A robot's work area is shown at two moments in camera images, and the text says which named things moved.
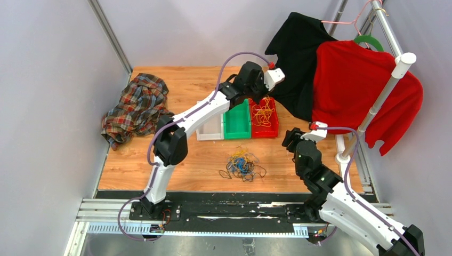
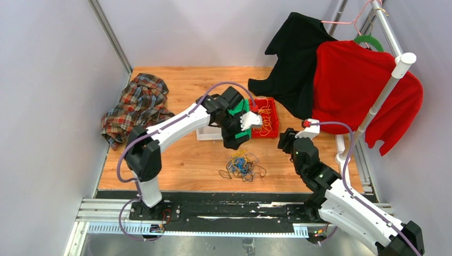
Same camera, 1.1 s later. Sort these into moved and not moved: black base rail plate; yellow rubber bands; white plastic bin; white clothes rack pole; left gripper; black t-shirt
Moved: yellow rubber bands; left gripper
Not moved: white plastic bin; white clothes rack pole; black base rail plate; black t-shirt
